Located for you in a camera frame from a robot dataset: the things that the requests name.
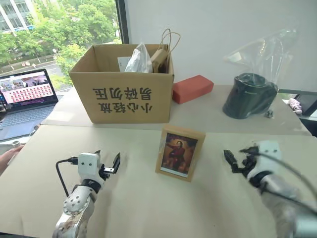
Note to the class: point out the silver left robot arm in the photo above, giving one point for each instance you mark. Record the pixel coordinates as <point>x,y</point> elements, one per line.
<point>75,202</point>

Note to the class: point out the open grey laptop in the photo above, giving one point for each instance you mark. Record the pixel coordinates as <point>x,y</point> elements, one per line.
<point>24,99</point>

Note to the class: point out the red rectangular box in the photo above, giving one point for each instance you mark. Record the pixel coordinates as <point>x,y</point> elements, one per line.
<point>192,88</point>

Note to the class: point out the large beige paper sheet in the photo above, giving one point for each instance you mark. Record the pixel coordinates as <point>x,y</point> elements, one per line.
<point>158,205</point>

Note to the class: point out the small silver metal part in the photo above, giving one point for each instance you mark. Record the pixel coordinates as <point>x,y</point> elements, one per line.
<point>16,143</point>

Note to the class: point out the white paper sheet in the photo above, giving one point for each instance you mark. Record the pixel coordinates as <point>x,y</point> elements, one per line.
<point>122,64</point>

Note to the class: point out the printed brown cardboard box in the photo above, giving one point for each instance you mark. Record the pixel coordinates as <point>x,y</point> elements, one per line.
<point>119,99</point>

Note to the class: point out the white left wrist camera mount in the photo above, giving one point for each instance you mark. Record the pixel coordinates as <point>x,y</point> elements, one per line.
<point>88,164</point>

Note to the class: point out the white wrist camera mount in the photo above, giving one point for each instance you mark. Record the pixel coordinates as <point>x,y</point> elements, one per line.
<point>268,153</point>
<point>88,164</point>

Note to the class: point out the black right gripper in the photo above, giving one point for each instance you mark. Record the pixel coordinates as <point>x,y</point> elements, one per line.
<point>248,164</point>

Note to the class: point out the crumpled clear plastic bag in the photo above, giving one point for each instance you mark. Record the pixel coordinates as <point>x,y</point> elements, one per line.
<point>138,60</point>

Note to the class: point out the wooden picture frame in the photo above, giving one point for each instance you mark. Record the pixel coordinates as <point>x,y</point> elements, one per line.
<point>179,153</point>

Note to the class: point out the pink soft object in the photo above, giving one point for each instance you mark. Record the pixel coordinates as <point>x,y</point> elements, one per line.
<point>296,105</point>

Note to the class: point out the small dark metal piece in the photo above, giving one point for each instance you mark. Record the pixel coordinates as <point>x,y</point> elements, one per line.
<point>269,114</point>

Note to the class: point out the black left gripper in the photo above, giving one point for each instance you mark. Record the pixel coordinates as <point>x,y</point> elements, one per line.
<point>106,171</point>

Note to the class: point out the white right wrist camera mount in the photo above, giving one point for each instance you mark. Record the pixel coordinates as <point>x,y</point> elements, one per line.
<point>268,153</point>

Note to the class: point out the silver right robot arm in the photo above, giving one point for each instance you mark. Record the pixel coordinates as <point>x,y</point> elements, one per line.
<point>282,198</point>

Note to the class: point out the large clear plastic wrap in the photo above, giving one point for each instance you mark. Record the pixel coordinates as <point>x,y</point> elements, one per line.
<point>270,57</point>

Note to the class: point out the narrow beige paper sheet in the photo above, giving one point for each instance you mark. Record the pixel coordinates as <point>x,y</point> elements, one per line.
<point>210,119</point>

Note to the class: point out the dark window frame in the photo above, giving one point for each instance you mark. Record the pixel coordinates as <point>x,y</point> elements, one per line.
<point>122,22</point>

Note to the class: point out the dark side furniture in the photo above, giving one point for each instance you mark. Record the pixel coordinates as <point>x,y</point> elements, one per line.
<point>305,111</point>

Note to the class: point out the person's bare hand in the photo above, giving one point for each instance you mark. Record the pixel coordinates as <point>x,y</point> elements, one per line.
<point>7,158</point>

